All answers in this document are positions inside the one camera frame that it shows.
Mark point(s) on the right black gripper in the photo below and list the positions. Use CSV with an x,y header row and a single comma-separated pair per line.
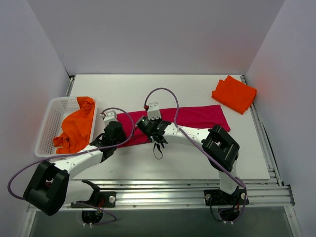
x,y
158,138

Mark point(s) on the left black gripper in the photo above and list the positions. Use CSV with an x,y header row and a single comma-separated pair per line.
x,y
99,140

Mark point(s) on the magenta t shirt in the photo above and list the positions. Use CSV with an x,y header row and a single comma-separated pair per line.
x,y
195,117

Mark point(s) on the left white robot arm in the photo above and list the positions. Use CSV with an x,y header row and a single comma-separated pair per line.
x,y
52,184

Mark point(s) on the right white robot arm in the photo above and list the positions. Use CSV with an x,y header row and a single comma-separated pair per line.
x,y
215,143

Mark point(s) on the crumpled orange t shirt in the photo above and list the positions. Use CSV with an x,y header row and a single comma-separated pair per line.
x,y
76,128

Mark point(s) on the white plastic basket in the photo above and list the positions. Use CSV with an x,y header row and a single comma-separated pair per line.
x,y
57,111

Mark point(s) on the folded orange t shirt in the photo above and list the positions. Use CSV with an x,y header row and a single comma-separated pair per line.
x,y
234,94

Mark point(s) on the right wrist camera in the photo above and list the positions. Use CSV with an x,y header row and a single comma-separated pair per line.
x,y
153,112

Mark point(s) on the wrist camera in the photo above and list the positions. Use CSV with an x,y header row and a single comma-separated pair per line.
x,y
108,117
153,112

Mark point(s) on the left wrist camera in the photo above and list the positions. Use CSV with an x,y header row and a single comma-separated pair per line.
x,y
108,117

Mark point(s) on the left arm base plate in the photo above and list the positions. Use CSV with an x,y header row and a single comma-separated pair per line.
x,y
102,199

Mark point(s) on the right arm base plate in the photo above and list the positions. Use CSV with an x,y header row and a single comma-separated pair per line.
x,y
218,197

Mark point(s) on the aluminium rail frame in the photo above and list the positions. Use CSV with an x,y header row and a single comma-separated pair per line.
x,y
177,182

